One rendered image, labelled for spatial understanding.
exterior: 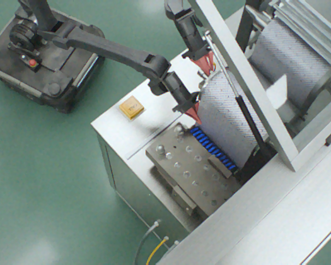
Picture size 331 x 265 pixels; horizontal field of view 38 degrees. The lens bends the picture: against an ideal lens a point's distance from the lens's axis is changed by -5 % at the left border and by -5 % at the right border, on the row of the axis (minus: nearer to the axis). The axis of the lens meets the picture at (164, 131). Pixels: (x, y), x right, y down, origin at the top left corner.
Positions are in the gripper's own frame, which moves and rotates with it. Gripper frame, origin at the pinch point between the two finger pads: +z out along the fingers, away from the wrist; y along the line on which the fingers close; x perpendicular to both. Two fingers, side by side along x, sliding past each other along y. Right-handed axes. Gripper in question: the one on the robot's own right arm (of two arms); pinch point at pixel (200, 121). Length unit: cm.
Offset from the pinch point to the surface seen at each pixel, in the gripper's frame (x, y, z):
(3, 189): -127, 74, -12
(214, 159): 3.5, 5.2, 12.4
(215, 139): 2.3, 0.3, 7.8
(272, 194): 68, 21, 5
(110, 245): -98, 47, 45
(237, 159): 8.7, 0.3, 16.4
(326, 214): 56, 6, 28
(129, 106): -25.3, 10.8, -16.0
